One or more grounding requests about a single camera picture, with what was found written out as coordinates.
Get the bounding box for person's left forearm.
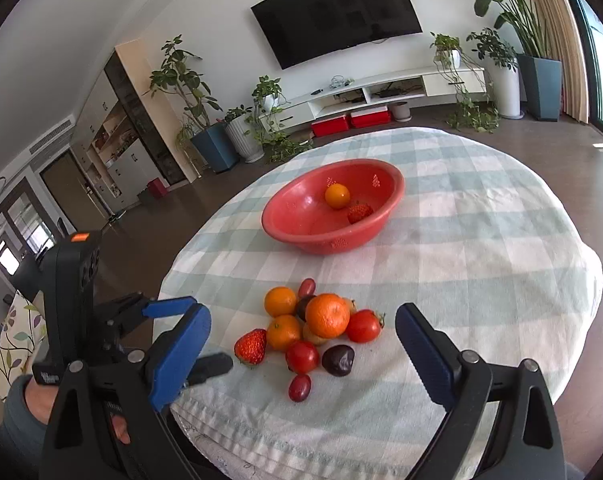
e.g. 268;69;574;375
0;374;49;480

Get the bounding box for white television console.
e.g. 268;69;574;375
258;66;487;133

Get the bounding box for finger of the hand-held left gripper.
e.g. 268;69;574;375
184;352;234;388
94;294;199;343

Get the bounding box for tall white round planter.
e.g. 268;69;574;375
486;55;522;120

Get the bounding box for wooden display cabinet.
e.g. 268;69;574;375
71;40;202;211

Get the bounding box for floral chair cover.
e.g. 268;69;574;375
0;294;47;401

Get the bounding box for red storage box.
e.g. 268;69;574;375
350;109;392;129
311;115;352;138

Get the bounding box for trailing pothos in white pot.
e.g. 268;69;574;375
430;32;499;133
246;76;315;163

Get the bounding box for large orange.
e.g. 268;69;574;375
305;293;351;339

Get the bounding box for tall leafy tree plant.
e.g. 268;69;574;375
144;35;219;151

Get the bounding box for dark entrance door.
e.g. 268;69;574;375
38;152;107;233

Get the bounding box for ribbed white planter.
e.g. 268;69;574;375
224;114;265;163

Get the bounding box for bushy green plant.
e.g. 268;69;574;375
466;27;519;71

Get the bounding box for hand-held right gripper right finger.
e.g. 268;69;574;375
395;302;567;480

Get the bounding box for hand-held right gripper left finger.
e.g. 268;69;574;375
41;302;214;480

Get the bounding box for person's left hand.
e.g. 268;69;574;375
24;375;132;446

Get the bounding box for glass sliding door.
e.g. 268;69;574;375
564;0;603;146

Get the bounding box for red plastic colander bowl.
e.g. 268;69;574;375
261;158;406;255

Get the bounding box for beige curtain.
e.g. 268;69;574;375
519;0;589;123

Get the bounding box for tall broad-leaf plant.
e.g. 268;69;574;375
429;0;562;58

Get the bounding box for small green plant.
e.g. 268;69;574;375
224;105;254;126

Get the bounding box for blue-grey square planter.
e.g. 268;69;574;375
516;53;563;122
190;122;239;174

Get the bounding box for small orange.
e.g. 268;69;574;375
324;183;351;210

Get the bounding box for red cherry tomato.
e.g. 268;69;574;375
288;373;313;403

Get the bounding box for white air vent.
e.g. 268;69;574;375
28;115;77;156

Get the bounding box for strawberry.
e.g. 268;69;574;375
347;201;375;225
234;328;268;366

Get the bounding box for checked tablecloth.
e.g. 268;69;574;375
152;126;603;480

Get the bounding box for black wall television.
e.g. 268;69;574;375
250;0;423;71

